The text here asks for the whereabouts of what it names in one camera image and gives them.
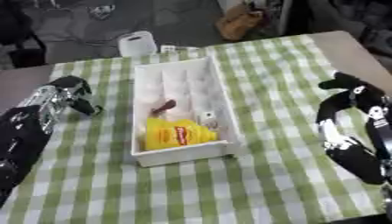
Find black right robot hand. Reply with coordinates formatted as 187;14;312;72
313;71;392;186

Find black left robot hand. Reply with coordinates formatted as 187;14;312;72
47;75;104;116

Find white open box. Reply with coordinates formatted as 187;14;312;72
129;56;245;168

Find white paper roll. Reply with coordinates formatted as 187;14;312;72
116;30;159;58

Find black bag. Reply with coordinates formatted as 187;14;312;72
0;0;49;70

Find dark red small object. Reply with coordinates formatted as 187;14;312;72
148;99;179;118

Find yellow squeeze bottle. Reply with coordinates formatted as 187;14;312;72
143;116;221;151

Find brown bag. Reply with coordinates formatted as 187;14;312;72
214;3;269;42

